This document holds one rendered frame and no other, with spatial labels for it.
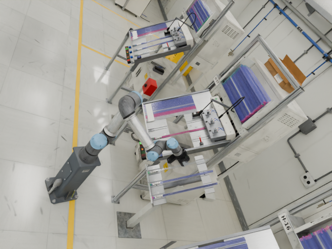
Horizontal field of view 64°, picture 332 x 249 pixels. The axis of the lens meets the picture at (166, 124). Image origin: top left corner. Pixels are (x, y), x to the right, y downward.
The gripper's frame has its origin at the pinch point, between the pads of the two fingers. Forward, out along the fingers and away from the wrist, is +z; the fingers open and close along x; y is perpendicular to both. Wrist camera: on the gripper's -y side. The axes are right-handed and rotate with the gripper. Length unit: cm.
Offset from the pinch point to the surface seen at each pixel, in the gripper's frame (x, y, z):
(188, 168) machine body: 25, -4, 50
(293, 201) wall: -4, 90, 159
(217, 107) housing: 52, 44, 10
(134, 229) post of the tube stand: -15, -73, 56
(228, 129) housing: 24, 45, 10
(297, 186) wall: 10, 101, 152
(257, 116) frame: 14, 69, -6
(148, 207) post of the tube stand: -12, -45, 28
